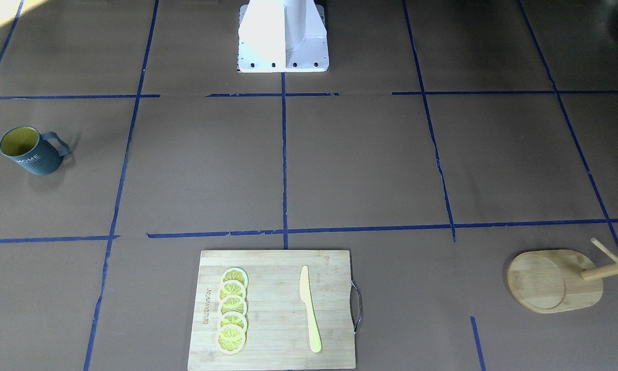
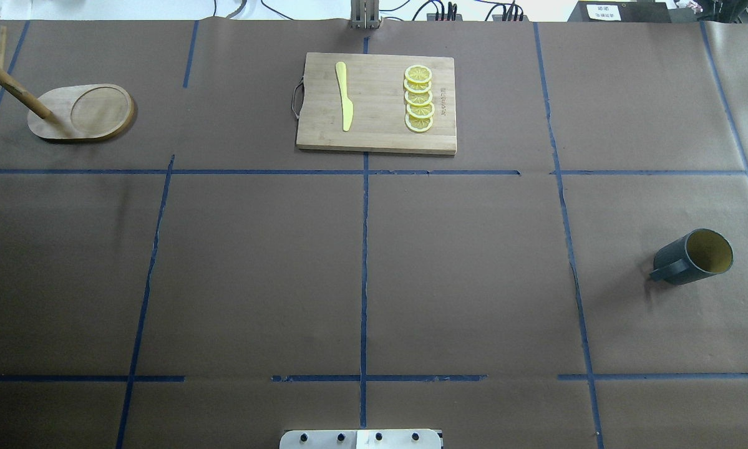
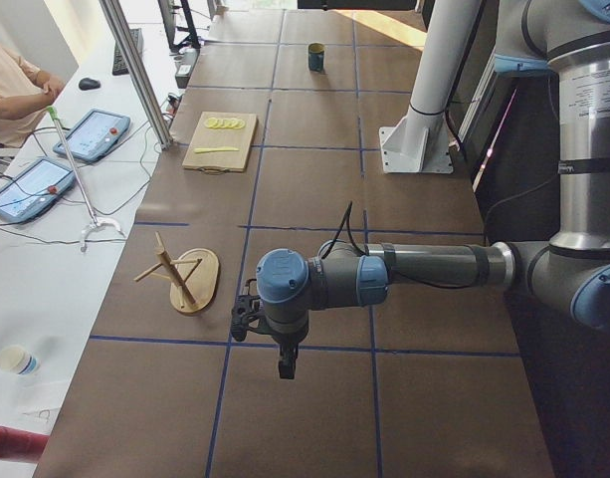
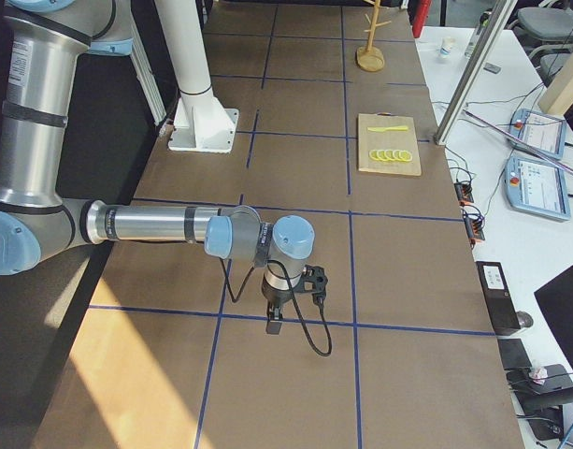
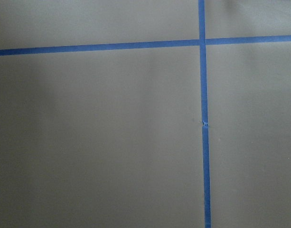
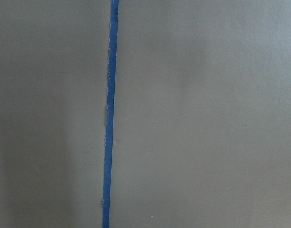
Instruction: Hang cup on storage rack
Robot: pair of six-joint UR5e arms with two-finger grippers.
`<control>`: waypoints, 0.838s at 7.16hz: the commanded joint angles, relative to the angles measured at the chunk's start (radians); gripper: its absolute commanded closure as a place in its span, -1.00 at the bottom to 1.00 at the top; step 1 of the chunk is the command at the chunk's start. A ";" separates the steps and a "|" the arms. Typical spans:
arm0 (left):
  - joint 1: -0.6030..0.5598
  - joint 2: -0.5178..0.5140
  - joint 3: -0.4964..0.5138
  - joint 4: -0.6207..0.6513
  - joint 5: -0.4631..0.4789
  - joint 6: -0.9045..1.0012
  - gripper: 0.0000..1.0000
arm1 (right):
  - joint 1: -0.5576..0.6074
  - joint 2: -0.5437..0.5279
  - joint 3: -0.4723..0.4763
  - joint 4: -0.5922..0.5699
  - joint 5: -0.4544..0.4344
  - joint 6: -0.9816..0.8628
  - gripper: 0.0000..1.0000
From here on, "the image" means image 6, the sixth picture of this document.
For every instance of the blue tape line lengthwise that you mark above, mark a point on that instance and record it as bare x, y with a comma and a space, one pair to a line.
111, 83

